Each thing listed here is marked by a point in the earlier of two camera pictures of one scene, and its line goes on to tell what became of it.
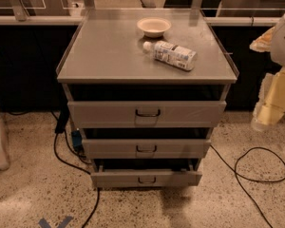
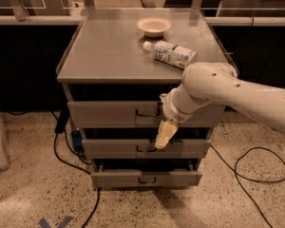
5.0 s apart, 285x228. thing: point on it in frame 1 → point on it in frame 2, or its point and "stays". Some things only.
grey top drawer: (146, 114) stays
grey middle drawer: (146, 148) stays
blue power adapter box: (77, 139) stays
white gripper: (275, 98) → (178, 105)
